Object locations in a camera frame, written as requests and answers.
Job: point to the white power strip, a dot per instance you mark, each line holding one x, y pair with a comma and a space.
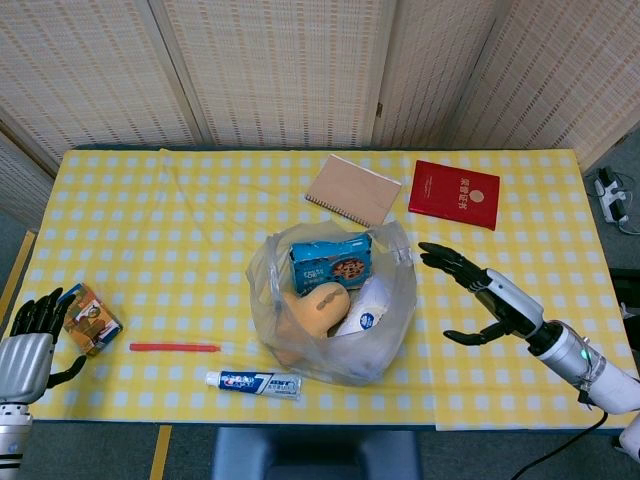
610, 197

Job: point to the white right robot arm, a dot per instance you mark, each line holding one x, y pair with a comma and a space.
610, 385

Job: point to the red certificate book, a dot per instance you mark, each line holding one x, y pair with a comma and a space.
452, 195

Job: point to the blue cookie box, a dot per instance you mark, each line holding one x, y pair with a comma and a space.
325, 262

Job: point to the yellow floor tape strip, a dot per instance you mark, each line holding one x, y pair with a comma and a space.
161, 452
17, 270

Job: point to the beige woven screen panel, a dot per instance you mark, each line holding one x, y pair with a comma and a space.
280, 65
560, 75
430, 70
85, 65
20, 185

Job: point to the brown spiral notebook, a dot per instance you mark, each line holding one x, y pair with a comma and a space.
352, 190

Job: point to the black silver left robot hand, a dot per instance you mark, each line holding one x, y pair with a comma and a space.
22, 360

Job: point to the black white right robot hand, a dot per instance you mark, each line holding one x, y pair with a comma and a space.
515, 300

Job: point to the orange snack packet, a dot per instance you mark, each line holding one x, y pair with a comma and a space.
95, 322

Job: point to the transparent plastic bag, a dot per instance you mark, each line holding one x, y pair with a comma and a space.
380, 350

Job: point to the yellow white checkered tablecloth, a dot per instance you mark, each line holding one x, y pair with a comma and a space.
165, 240

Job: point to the red pen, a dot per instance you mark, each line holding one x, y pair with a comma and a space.
170, 347

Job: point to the white blue toothpaste tube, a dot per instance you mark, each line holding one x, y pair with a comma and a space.
255, 384

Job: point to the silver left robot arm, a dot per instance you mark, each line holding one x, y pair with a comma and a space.
12, 430

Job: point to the white pouch with blue logo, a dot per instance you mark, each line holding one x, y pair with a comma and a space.
367, 310

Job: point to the black equipment box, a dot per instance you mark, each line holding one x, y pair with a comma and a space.
627, 295

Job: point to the blue chair seat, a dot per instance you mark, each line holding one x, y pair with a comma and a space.
315, 455

